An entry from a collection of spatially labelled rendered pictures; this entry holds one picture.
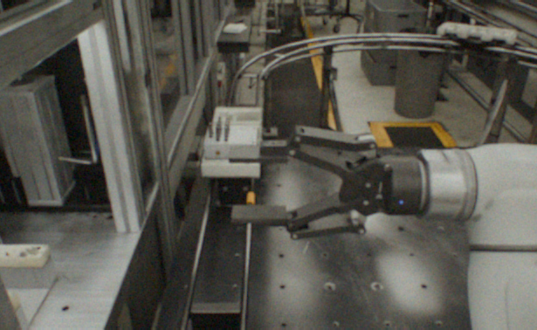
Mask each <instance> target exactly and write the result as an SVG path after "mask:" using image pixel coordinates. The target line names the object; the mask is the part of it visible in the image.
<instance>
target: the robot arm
mask: <svg viewBox="0 0 537 330"><path fill-rule="evenodd" d="M309 145H312V146H317V147H323V148H334V149H340V150H347V152H353V153H358V154H361V155H365V156H363V157H362V158H361V159H358V160H356V161H355V162H352V161H350V160H348V159H346V158H343V157H336V156H334V155H330V154H328V153H325V152H323V150H320V149H318V148H314V147H311V146H309ZM376 146H377V144H376V141H375V138H374V136H373V135H372V134H371V133H365V134H344V133H337V132H332V130H326V129H321V128H314V127H304V126H298V125H296V126H294V127H293V128H292V133H291V135H290V137H288V138H287V139H286V141H261V142H260V143H259V146H231V147H230V153H229V163H288V156H290V157H292V158H294V159H296V160H300V161H303V162H306V163H308V164H311V165H313V166H315V167H319V168H323V169H325V170H327V172H330V173H332V174H335V175H337V176H339V177H340V178H341V179H342V183H341V187H340V190H339V192H335V193H333V194H332V195H331V196H329V197H327V198H324V199H321V200H318V201H315V202H313V203H309V204H306V205H303V206H300V207H298V208H295V209H292V210H290V211H287V212H286V205H233V209H232V217H231V222H232V223H261V225H262V226H284V227H286V232H288V233H289V234H290V238H291V239H292V240H299V239H306V238H312V237H325V236H332V235H338V234H346V233H350V234H356V235H364V234H365V232H366V231H367V229H366V226H365V224H366V222H367V219H368V217H370V216H373V215H374V214H383V215H387V216H416V218H417V219H418V220H420V221H423V222H453V223H459V222H464V224H465V228H466V232H467V236H468V241H469V248H470V263H469V271H468V293H469V304H470V311H471V319H472V329H473V330H537V146H531V144H518V143H499V144H488V145H482V146H479V147H477V148H474V149H469V150H458V149H452V150H421V151H419V152H417V153H416V154H415V156H414V155H388V156H386V157H382V156H379V155H376V154H375V148H376ZM341 201H343V203H342V202H341ZM350 210H355V211H357V214H355V213H352V214H351V216H336V217H329V216H332V215H334V214H340V215H341V214H345V213H347V212H349V211H350Z"/></svg>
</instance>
